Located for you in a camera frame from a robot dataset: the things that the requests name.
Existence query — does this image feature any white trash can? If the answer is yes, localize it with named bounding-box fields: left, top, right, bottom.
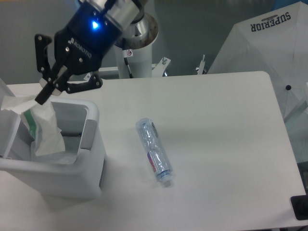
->
left=0, top=97, right=106, bottom=199

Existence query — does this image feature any white bin liner bag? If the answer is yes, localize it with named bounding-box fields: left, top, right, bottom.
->
left=31, top=136, right=81, bottom=165

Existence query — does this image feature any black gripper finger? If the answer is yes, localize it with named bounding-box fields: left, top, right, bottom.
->
left=35, top=34, right=62, bottom=105
left=51, top=71, right=103, bottom=95

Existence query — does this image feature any black cable on pedestal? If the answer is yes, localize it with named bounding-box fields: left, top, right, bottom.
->
left=121, top=48, right=134, bottom=79

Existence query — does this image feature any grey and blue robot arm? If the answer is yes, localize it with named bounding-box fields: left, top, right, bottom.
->
left=35, top=0, right=158, bottom=104

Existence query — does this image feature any white Superior umbrella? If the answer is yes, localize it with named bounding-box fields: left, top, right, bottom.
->
left=208, top=1, right=308, bottom=123

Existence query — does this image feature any crushed clear plastic bottle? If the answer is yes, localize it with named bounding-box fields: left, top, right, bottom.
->
left=135, top=118, right=173, bottom=187

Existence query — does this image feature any black device at table corner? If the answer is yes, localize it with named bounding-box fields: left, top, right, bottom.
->
left=291, top=195, right=308, bottom=220

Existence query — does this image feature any white metal base frame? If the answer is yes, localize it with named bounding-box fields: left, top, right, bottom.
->
left=83, top=54, right=208, bottom=81

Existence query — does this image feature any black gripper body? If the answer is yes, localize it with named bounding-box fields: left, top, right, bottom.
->
left=54, top=0, right=123, bottom=75

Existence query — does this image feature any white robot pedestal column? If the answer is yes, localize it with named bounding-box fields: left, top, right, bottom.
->
left=114, top=45, right=152, bottom=67

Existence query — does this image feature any white trash can lid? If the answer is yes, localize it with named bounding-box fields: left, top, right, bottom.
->
left=0, top=77, right=31, bottom=159

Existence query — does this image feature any white plastic wrapper bag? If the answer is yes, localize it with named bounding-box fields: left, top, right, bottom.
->
left=1, top=95, right=65, bottom=157

